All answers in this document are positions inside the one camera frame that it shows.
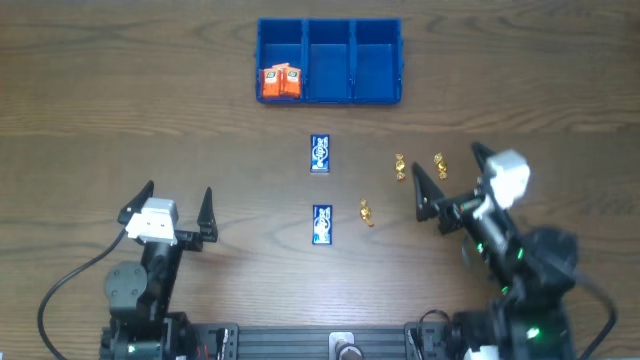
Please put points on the blue tray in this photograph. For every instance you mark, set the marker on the blue tray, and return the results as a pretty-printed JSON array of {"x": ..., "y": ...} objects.
[{"x": 327, "y": 60}]

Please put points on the orange candy box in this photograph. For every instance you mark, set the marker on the orange candy box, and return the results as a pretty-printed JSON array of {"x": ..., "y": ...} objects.
[
  {"x": 291, "y": 82},
  {"x": 270, "y": 84}
]

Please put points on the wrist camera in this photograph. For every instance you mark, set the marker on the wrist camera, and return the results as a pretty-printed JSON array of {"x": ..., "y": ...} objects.
[
  {"x": 507, "y": 177},
  {"x": 152, "y": 220}
]

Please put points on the mounting rail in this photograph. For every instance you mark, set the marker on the mounting rail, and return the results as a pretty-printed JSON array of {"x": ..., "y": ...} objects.
[{"x": 290, "y": 342}]

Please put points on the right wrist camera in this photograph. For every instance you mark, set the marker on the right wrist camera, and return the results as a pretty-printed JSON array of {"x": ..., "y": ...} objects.
[{"x": 507, "y": 177}]

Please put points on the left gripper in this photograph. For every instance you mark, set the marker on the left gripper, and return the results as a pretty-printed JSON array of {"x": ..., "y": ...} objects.
[{"x": 190, "y": 241}]

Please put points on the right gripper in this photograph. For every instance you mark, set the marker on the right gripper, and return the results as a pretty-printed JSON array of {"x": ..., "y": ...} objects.
[{"x": 455, "y": 212}]

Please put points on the gold candy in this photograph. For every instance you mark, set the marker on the gold candy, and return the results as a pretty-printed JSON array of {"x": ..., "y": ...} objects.
[
  {"x": 400, "y": 167},
  {"x": 440, "y": 165},
  {"x": 366, "y": 212}
]

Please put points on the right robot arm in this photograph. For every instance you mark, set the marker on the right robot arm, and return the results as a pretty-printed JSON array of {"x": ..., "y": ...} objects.
[{"x": 545, "y": 260}]

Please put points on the blue candy pack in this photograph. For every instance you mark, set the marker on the blue candy pack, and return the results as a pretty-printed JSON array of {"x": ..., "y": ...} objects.
[
  {"x": 320, "y": 153},
  {"x": 322, "y": 224}
]

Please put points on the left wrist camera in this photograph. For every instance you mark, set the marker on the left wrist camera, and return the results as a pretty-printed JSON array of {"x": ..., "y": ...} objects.
[{"x": 152, "y": 220}]

